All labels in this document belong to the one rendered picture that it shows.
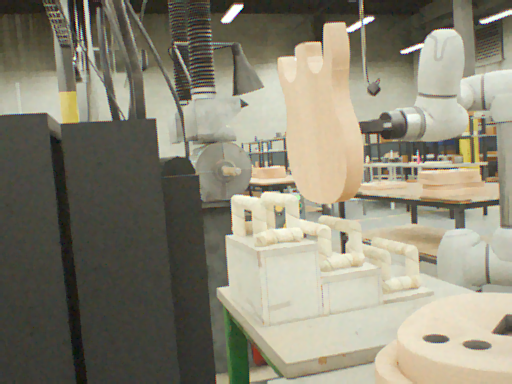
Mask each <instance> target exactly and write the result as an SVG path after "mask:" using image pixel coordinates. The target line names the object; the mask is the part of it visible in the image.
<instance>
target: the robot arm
mask: <svg viewBox="0 0 512 384"><path fill-rule="evenodd" d="M464 64H465V54H464V45H463V42H462V39H461V37H460V35H459V34H458V33H457V32H456V31H454V30H449V29H440V30H436V31H432V33H431V34H430V35H428V37H427V39H425V41H424V45H423V47H422V50H421V53H420V64H419V71H418V93H417V100H416V102H415V105H414V106H413V107H405V108H397V109H396V110H394V111H385V112H384V113H382V114H380V118H375V119H371V120H368V121H362V122H358V126H359V128H360V131H361V135H363V134H370V135H375V134H380V136H381V137H382V138H383V139H384V140H397V141H399V140H405V141H408V140H418V141H428V142H431V141H444V140H447V139H451V138H453V137H458V136H459V135H460V134H462V133H463V132H464V131H465V130H466V129H467V125H468V122H469V116H468V113H467V112H476V111H490V115H491V117H492V119H493V121H495V122H496V130H497V151H498V173H499V217H500V227H498V228H497V229H496V230H495V232H494V233H493V238H492V242H486V241H483V240H480V236H479V235H478V234H477V233H476V232H475V231H471V230H470V229H455V230H451V231H447V232H446V233H445V235H444V236H443V239H442V240H441V243H440V245H439V250H438V255H437V270H438V279H440V280H442V281H445V282H447V283H452V284H454V285H457V286H459V287H463V288H466V289H468V290H470V291H475V292H478V293H482V285H486V284H492V285H498V286H501V285H505V286H512V70H505V71H493V72H491V73H487V74H478V75H475V76H472V77H470V78H466V79H462V75H463V70H464Z"/></svg>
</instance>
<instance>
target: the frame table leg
mask: <svg viewBox="0 0 512 384"><path fill-rule="evenodd" d="M222 306H223V316H224V325H225V336H226V356H227V366H228V376H229V384H250V375H249V364H248V343H247V337H246V336H245V335H244V333H242V331H241V330H240V329H239V327H238V326H237V325H236V324H235V322H234V321H233V320H231V318H230V317H228V316H227V309H226V307H225V306H224V305H223V304H222Z"/></svg>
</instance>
